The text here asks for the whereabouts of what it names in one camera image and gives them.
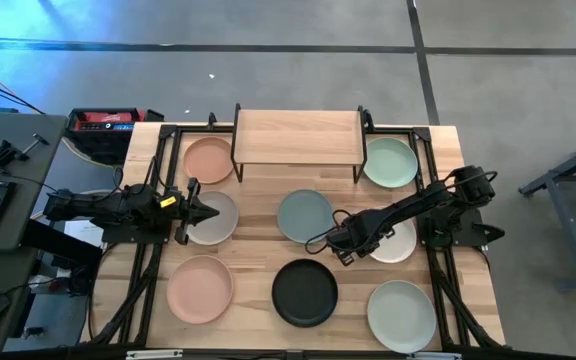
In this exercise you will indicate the white paper sheet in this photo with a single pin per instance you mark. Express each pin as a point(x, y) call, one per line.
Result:
point(80, 232)

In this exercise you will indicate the grey side desk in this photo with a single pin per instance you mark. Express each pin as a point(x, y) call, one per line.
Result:
point(23, 170)

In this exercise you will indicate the small warm grey plate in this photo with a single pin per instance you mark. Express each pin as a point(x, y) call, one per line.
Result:
point(220, 230)

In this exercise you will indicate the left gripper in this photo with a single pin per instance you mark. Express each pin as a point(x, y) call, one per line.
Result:
point(183, 210)

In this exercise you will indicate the small blue-grey plate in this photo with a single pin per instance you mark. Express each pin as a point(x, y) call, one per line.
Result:
point(303, 215)

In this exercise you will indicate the large pink plate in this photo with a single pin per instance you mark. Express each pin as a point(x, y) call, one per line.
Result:
point(199, 290)

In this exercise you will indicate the silver metal bracket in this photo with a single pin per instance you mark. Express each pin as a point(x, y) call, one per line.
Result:
point(153, 354)
point(433, 356)

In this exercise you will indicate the black clamp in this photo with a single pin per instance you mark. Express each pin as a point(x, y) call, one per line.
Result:
point(5, 155)

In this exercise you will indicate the stack of plates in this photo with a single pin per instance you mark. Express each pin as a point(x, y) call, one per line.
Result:
point(401, 316)

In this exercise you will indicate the wooden shelf black metal legs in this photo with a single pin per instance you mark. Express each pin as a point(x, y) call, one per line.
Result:
point(298, 137)

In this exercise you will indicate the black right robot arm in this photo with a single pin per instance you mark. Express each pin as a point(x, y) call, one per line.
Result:
point(418, 202)

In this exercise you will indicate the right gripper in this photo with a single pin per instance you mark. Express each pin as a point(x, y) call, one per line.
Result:
point(355, 235)

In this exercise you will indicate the dark metal stand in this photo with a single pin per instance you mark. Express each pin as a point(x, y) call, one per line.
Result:
point(558, 210)

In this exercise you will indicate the small terracotta orange plate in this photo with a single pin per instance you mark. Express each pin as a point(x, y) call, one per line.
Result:
point(208, 160)

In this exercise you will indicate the red and black tool box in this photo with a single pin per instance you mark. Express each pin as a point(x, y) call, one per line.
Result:
point(103, 122)

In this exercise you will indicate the small white plate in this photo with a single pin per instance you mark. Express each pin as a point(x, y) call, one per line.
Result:
point(398, 247)

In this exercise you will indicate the small mint green plate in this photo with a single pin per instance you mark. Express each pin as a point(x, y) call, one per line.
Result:
point(392, 162)

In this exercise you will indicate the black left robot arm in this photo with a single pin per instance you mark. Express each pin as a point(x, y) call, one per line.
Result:
point(118, 205)

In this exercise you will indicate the large dark bowl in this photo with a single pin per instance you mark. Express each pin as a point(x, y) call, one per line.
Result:
point(304, 292)

